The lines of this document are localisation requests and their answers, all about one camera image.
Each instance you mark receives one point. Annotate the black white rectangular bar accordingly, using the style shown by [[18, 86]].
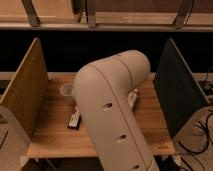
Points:
[[75, 119]]

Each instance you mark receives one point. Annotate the clear plastic cup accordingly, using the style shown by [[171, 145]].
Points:
[[66, 89]]

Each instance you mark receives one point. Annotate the right dark divider panel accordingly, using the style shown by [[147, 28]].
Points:
[[179, 93]]

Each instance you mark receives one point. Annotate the left wooden divider panel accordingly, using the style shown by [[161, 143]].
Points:
[[23, 98]]

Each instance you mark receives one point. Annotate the wooden shelf with brackets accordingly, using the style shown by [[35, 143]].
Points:
[[108, 15]]

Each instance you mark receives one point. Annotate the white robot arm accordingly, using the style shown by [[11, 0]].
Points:
[[101, 91]]

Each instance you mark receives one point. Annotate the white box on table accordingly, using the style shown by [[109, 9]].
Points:
[[132, 98]]

